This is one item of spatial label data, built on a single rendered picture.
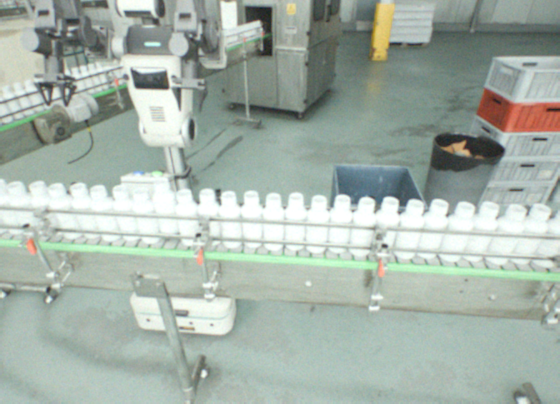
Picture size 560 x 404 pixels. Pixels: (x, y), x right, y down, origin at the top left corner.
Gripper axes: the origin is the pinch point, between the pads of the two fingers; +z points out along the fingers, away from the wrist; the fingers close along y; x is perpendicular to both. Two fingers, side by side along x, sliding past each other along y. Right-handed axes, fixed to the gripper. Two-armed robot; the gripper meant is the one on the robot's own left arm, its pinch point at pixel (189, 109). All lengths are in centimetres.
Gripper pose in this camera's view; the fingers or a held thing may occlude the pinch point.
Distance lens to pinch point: 117.1
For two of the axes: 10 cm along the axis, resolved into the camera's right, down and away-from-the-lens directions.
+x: -0.4, -1.9, 9.8
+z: -0.5, 9.8, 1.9
